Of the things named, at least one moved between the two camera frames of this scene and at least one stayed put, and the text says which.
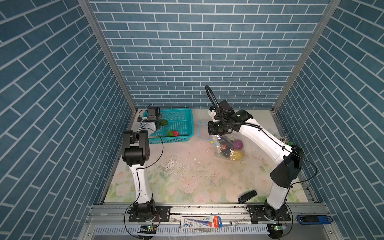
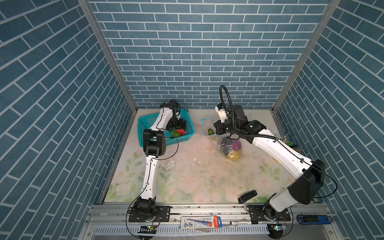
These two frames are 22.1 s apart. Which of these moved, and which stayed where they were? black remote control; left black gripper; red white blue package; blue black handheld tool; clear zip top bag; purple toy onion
Moved: left black gripper; clear zip top bag
Stayed: red white blue package; blue black handheld tool; black remote control; purple toy onion
